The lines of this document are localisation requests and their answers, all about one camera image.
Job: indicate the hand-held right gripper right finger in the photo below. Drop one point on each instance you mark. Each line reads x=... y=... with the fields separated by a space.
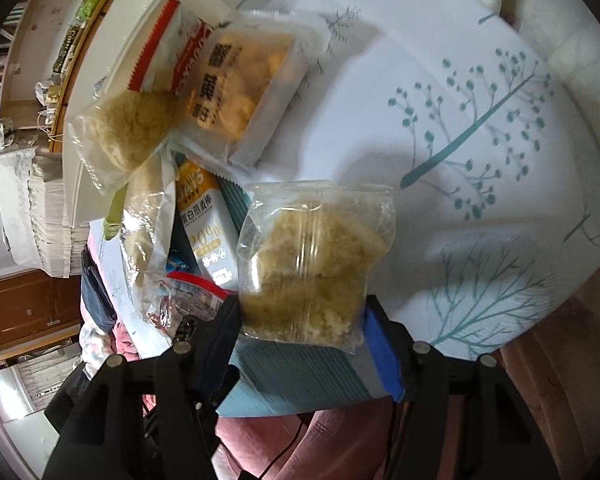
x=382 y=350

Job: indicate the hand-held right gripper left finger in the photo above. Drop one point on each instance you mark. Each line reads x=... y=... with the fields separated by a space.
x=225 y=330

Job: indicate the clear packet of crumbly cake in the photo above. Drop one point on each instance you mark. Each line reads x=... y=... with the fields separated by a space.
x=305 y=270
x=125 y=130

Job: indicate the white tray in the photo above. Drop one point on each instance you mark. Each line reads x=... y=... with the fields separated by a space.
x=125 y=45

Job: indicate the clear red-striped zip bag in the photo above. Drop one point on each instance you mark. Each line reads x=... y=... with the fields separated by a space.
x=190 y=300

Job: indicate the teal striped mat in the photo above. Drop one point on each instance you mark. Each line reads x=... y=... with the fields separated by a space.
x=300 y=380

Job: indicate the pink blanket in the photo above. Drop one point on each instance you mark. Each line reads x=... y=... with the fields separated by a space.
x=340 y=440

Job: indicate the white oat bar packet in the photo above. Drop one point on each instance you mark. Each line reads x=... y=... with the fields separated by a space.
x=205 y=230

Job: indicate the clear packet of beige crumbs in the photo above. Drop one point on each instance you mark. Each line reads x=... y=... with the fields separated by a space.
x=140 y=250

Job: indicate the dark blue cloth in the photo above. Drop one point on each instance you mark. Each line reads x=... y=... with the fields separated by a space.
x=97 y=300

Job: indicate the brown wooden cabinet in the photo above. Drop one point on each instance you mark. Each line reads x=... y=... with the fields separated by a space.
x=25 y=310

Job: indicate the stack of white cloth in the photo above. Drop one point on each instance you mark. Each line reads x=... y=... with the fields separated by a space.
x=45 y=210

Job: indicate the clear packet of fried snack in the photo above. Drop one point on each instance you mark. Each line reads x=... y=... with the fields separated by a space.
x=240 y=85

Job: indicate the white tree print sheet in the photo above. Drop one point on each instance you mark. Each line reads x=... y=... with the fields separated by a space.
x=430 y=85

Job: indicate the red and white snack packet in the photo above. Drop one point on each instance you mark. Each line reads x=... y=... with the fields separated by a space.
x=165 y=60

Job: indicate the wooden bookshelf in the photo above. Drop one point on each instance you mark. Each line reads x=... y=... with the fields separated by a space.
x=30 y=105

